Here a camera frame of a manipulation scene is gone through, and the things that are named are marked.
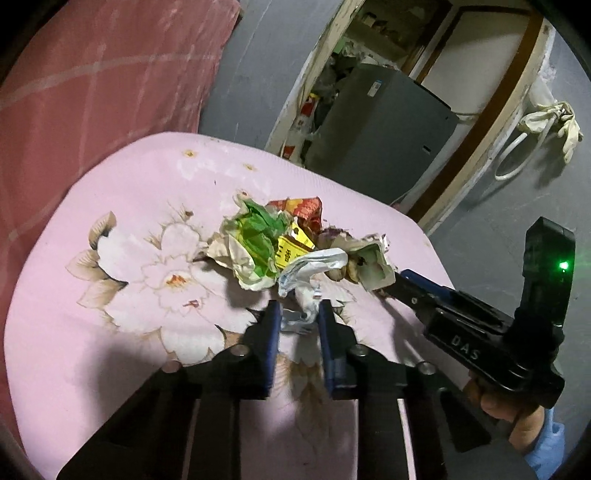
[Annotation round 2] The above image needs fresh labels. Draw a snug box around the yellow wrapper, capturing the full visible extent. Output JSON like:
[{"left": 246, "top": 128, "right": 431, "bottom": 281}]
[{"left": 276, "top": 222, "right": 317, "bottom": 273}]

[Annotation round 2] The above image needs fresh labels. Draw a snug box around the silver white wrapper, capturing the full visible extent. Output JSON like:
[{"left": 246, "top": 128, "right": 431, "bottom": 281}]
[{"left": 277, "top": 248, "right": 349, "bottom": 334}]

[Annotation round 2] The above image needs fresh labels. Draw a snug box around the green white wrapper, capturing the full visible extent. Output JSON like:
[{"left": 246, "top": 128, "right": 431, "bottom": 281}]
[{"left": 208, "top": 191, "right": 296, "bottom": 291}]

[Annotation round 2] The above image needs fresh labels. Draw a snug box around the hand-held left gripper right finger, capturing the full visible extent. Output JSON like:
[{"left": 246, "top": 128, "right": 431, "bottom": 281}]
[{"left": 317, "top": 299, "right": 493, "bottom": 480}]

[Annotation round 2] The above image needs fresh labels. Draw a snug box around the white paper cup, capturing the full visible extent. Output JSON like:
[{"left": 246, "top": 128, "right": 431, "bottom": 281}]
[{"left": 355, "top": 240, "right": 398, "bottom": 291}]

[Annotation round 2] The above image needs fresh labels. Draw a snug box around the grey refrigerator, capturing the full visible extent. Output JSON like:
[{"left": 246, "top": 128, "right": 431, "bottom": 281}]
[{"left": 305, "top": 62, "right": 460, "bottom": 205}]

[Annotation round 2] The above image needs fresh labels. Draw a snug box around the red white plastic bag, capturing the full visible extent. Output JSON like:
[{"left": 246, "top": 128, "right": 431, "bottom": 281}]
[{"left": 281, "top": 92, "right": 324, "bottom": 160}]

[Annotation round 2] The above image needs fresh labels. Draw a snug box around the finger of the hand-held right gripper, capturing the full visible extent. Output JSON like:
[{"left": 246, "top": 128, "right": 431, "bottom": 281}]
[
  {"left": 385, "top": 275, "right": 439, "bottom": 324},
  {"left": 399, "top": 269, "right": 462, "bottom": 303}
]

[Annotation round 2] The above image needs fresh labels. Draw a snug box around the person's right hand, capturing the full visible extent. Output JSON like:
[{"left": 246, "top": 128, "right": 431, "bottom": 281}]
[{"left": 465, "top": 369, "right": 550, "bottom": 455}]

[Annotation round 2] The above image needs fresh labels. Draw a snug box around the wooden door frame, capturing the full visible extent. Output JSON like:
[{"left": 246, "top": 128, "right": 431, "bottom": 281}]
[{"left": 265, "top": 0, "right": 557, "bottom": 227}]

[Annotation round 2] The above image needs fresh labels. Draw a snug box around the cream rubber glove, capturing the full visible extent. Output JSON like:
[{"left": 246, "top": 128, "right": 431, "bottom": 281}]
[
  {"left": 519, "top": 104, "right": 561, "bottom": 136},
  {"left": 556, "top": 102, "right": 584, "bottom": 164}
]

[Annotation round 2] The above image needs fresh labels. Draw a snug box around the red snack packet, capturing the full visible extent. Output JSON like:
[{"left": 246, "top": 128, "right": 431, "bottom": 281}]
[{"left": 268, "top": 196, "right": 324, "bottom": 236}]

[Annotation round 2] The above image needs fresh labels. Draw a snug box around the pink checked blanket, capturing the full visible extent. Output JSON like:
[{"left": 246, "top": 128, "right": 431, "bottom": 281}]
[{"left": 0, "top": 0, "right": 241, "bottom": 467}]

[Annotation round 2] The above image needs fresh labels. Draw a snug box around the pink floral cushion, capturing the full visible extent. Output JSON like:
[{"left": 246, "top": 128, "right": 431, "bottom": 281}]
[{"left": 4, "top": 131, "right": 455, "bottom": 480}]

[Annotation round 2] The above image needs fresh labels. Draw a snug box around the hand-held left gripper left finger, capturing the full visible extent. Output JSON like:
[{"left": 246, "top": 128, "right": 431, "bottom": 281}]
[{"left": 55, "top": 300, "right": 283, "bottom": 480}]

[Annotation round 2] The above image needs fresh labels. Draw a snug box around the cluttered wooden shelf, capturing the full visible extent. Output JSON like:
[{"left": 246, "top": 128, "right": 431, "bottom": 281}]
[{"left": 348, "top": 0, "right": 446, "bottom": 63}]

